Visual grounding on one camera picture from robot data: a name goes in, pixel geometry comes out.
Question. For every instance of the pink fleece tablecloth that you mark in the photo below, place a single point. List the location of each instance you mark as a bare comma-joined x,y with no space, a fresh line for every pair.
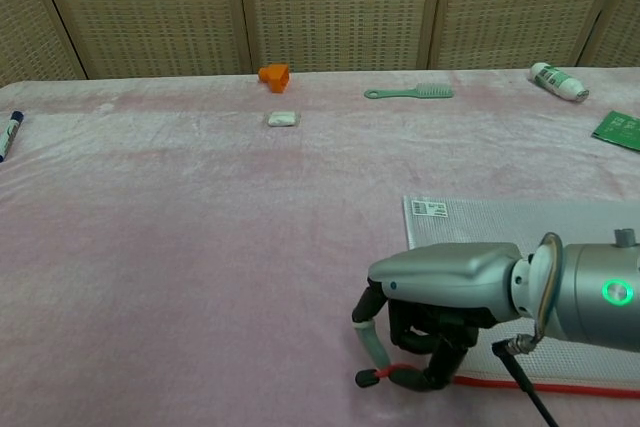
200,247

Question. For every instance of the blue white whiteboard marker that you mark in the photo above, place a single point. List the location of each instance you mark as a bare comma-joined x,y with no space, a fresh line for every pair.
10,134

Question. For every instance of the green sachet packet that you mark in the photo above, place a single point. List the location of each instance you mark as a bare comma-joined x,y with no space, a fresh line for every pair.
620,129

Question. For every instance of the white mesh bag red zipper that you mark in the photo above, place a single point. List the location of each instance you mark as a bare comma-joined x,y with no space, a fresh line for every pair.
500,224

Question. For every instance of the white bottle green label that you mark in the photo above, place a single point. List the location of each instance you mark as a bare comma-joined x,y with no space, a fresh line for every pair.
557,79

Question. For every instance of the orange plastic block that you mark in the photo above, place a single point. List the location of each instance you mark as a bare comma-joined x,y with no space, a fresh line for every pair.
275,77

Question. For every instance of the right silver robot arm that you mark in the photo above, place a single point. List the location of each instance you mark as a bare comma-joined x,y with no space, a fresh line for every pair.
585,292

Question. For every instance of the green plastic hairbrush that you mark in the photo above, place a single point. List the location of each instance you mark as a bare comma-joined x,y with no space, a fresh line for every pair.
405,93

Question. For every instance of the woven bamboo folding screen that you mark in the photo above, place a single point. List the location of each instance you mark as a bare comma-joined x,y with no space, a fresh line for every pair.
325,7

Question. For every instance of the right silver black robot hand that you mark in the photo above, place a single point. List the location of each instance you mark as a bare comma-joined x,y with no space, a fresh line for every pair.
440,267

